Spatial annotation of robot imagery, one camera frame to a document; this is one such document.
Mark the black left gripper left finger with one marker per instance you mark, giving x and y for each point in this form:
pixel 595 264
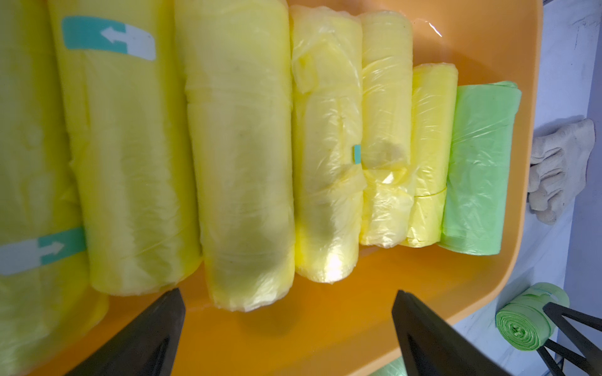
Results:
pixel 146 346

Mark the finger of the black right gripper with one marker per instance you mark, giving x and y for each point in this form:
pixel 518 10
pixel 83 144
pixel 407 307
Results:
pixel 589 360

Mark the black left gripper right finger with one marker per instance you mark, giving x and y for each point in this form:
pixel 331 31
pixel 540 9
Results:
pixel 429 346

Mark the green trash bag roll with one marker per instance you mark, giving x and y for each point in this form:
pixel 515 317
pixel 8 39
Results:
pixel 522 321
pixel 479 167

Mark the yellow trash bag roll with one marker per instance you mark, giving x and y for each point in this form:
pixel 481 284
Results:
pixel 236 60
pixel 434 90
pixel 47 302
pixel 387 60
pixel 130 147
pixel 327 136

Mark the yellow plastic storage box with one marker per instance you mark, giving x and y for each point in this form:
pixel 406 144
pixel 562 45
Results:
pixel 347 327

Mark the beige work glove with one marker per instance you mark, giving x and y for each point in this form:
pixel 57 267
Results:
pixel 558 168

